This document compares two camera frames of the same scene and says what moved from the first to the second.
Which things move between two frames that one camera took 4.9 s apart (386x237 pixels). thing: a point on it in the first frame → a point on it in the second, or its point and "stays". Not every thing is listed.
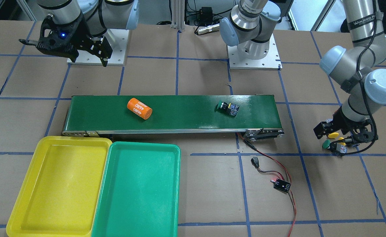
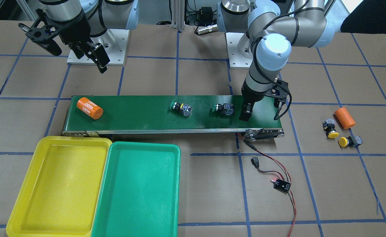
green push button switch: (230, 109) → (185, 110)
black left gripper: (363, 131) → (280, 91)
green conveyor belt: (89, 116) stays
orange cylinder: (139, 108) → (89, 108)
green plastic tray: (140, 195) stays
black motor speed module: (281, 185) stays
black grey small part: (326, 144) → (226, 108)
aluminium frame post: (178, 9) stays
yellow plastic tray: (60, 197) stays
